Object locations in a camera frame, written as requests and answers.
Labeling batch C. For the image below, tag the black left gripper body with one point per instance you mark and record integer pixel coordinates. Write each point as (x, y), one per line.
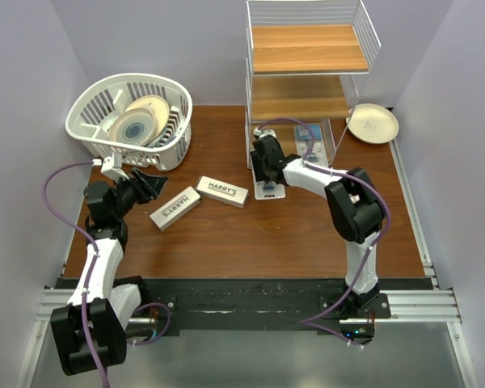
(127, 195)

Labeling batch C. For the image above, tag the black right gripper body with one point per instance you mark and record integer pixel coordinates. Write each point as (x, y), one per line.
(260, 168)

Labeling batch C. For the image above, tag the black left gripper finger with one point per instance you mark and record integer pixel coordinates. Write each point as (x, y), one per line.
(151, 184)
(142, 196)

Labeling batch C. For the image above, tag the white Harry's box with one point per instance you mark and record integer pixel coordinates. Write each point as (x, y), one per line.
(223, 192)
(175, 208)

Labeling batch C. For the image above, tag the blue razor blister pack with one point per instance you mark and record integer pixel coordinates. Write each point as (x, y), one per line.
(264, 189)
(317, 154)

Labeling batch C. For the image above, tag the white wire wooden shelf rack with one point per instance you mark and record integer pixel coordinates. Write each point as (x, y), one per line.
(305, 57)

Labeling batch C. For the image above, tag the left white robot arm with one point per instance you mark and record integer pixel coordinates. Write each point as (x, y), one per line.
(89, 331)

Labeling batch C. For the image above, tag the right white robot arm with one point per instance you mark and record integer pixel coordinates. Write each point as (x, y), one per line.
(359, 214)

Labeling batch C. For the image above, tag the beige blue patterned plate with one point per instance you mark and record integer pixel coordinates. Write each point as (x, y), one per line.
(134, 127)

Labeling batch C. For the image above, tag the white plastic dish basket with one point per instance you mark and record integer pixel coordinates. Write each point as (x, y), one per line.
(94, 112)

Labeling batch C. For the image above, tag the plain beige plate in basket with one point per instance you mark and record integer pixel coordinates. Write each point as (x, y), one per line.
(157, 105)

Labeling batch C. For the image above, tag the cream round plate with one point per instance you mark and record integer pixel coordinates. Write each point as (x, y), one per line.
(373, 124)

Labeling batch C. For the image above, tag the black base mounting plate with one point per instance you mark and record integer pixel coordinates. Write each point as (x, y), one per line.
(253, 304)

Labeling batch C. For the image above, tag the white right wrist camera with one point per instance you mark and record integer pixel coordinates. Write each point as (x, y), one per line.
(258, 133)

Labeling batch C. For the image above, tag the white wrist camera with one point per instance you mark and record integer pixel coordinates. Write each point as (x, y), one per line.
(258, 133)
(112, 167)

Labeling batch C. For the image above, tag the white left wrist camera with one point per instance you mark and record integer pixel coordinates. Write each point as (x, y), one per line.
(112, 167)

